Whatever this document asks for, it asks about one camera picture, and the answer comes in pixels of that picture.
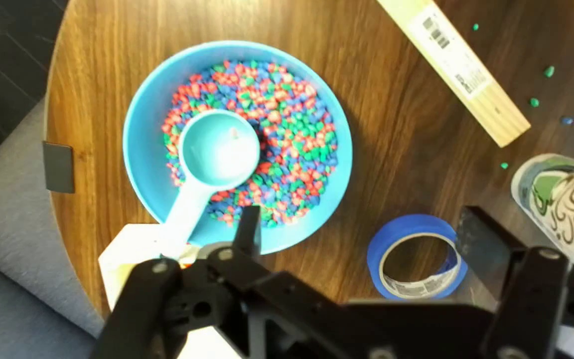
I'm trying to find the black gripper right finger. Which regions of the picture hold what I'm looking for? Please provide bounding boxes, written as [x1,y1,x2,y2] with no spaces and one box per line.
[455,206,574,359]

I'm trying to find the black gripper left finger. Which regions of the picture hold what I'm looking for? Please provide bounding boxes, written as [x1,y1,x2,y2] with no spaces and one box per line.
[94,206,264,359]

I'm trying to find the blue masking tape roll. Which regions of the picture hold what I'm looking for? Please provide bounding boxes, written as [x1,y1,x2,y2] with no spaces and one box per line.
[365,214,471,304]

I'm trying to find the patterned paper cup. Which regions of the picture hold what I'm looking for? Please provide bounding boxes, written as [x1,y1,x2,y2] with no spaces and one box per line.
[509,152,574,272]

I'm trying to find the blue bowl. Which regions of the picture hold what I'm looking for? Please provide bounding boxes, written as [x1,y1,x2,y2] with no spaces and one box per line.
[122,41,355,258]

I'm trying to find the dark grey upholstered chair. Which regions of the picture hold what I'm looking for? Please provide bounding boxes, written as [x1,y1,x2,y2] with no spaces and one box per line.
[0,99,108,359]

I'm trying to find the teal measuring scoop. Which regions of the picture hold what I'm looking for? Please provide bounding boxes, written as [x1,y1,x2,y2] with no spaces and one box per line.
[158,108,264,264]

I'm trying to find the black table edge clamp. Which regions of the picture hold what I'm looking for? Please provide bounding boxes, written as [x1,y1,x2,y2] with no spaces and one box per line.
[42,140,78,196]

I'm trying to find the colourful beads pile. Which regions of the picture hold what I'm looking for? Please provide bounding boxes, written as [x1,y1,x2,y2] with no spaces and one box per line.
[160,59,341,230]

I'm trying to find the wooden ruler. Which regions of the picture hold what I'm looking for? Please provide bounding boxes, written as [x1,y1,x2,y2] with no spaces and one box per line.
[375,0,535,150]

